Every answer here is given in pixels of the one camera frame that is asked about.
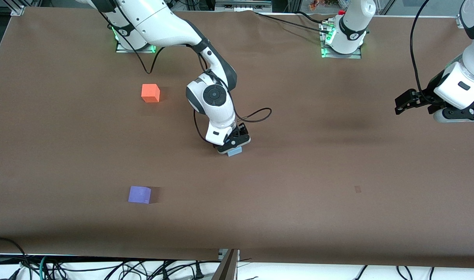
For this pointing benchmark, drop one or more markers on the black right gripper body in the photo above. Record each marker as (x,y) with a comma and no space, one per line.
(241,133)

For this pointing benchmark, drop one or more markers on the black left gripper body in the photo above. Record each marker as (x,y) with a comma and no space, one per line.
(427,95)

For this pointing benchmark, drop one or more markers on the light blue foam cube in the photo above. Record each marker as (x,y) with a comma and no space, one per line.
(235,152)

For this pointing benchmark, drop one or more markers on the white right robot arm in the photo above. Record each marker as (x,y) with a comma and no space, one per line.
(217,112)

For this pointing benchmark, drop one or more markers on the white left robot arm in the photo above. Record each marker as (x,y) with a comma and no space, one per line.
(454,93)

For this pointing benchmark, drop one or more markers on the brown paper table cover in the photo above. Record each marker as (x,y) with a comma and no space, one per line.
(260,194)

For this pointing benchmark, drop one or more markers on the orange foam cube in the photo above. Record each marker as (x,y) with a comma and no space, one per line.
(150,93)

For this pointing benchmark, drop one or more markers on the purple foam cube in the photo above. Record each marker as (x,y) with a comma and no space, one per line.
(139,195)

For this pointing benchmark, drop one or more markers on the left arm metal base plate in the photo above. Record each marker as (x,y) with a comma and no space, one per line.
(357,54)

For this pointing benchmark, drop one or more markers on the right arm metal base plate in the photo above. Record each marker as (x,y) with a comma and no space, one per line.
(124,49)

